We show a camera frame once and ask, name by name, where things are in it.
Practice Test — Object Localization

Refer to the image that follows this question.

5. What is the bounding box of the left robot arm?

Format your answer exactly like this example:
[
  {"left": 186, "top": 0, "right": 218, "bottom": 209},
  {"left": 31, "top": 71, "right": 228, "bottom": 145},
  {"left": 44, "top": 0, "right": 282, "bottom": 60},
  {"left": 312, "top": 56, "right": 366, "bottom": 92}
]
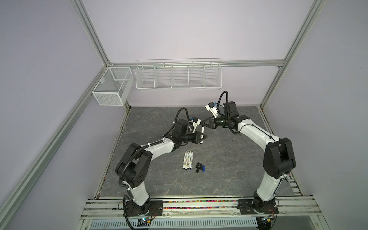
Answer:
[{"left": 115, "top": 107, "right": 207, "bottom": 208}]

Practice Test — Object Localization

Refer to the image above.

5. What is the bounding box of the white vented cable duct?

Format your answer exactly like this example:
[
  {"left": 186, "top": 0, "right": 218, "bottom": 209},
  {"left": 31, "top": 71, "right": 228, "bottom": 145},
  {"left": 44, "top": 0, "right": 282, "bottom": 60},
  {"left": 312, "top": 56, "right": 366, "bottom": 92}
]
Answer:
[{"left": 89, "top": 217, "right": 258, "bottom": 230}]

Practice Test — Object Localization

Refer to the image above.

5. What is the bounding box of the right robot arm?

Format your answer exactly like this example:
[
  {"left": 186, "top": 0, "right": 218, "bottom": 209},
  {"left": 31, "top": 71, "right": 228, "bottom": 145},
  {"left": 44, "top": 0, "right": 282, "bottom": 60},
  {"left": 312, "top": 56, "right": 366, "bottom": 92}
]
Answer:
[{"left": 201, "top": 91, "right": 296, "bottom": 212}]

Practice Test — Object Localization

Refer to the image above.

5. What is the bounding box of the white wire wall basket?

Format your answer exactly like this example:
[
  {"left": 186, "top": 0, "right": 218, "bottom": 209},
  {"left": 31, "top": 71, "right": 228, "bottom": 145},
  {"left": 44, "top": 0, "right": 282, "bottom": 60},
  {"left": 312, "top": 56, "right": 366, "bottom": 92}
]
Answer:
[{"left": 135, "top": 58, "right": 222, "bottom": 90}]

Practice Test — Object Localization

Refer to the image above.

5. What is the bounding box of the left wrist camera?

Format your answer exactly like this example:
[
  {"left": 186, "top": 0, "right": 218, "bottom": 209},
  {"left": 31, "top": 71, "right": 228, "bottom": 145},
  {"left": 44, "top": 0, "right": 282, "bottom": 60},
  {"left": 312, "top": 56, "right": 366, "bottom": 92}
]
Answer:
[{"left": 190, "top": 117, "right": 201, "bottom": 133}]

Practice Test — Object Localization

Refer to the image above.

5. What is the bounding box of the white marker pen blue tip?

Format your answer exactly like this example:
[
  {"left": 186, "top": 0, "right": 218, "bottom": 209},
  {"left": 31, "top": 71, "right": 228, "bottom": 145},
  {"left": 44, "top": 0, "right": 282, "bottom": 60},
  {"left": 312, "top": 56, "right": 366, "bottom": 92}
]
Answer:
[{"left": 189, "top": 151, "right": 193, "bottom": 170}]

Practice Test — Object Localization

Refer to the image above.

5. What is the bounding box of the white mesh box basket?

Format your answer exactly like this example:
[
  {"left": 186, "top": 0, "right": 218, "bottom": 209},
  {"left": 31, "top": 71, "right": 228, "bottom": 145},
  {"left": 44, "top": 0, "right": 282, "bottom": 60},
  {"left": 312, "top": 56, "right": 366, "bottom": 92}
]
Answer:
[{"left": 93, "top": 67, "right": 134, "bottom": 106}]

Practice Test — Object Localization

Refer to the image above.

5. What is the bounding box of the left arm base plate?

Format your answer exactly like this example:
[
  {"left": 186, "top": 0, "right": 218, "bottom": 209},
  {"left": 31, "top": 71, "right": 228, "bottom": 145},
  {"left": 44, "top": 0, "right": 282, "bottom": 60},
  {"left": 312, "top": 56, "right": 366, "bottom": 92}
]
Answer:
[{"left": 123, "top": 200, "right": 163, "bottom": 217}]

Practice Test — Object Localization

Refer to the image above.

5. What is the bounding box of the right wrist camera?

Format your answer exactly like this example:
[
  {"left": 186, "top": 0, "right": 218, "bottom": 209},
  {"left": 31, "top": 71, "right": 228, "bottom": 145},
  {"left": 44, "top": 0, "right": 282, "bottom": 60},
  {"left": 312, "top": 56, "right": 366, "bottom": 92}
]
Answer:
[{"left": 205, "top": 102, "right": 219, "bottom": 118}]

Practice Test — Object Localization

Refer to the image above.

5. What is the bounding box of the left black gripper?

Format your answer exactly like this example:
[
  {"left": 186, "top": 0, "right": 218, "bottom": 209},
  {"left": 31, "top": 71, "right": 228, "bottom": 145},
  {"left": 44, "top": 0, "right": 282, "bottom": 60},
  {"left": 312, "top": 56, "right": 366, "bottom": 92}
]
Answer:
[{"left": 180, "top": 129, "right": 206, "bottom": 143}]

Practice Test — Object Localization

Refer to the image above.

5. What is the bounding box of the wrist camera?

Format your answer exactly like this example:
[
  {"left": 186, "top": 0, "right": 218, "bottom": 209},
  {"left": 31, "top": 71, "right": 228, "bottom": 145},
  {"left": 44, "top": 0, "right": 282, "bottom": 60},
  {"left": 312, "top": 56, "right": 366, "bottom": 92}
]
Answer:
[
  {"left": 205, "top": 102, "right": 219, "bottom": 118},
  {"left": 190, "top": 117, "right": 201, "bottom": 133}
]

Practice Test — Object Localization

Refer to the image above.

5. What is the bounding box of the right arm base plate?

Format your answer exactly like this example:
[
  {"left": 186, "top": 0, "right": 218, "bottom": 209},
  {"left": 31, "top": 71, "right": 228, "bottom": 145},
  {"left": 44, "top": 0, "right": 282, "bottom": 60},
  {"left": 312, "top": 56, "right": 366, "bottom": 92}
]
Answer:
[{"left": 237, "top": 198, "right": 279, "bottom": 215}]

